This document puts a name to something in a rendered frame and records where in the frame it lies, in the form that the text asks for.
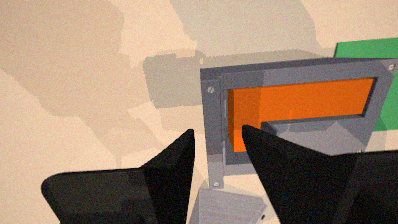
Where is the orange l-shaped part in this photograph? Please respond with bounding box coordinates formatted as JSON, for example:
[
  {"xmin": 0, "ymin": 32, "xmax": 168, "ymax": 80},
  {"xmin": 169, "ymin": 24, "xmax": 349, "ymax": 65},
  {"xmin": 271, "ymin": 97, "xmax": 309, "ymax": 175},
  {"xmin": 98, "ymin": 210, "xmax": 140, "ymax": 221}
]
[{"xmin": 227, "ymin": 78, "xmax": 373, "ymax": 152}]

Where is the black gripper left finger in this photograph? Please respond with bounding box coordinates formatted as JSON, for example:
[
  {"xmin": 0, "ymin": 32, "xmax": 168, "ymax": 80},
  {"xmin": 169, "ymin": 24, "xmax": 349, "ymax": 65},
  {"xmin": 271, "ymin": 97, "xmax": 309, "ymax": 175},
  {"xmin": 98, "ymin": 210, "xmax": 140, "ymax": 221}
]
[{"xmin": 40, "ymin": 129, "xmax": 195, "ymax": 224}]

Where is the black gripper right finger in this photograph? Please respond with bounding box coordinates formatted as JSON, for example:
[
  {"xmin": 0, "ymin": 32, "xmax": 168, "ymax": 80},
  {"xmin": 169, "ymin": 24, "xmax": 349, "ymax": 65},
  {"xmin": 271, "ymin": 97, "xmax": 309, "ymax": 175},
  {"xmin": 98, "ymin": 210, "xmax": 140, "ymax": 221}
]
[{"xmin": 242, "ymin": 125, "xmax": 398, "ymax": 224}]

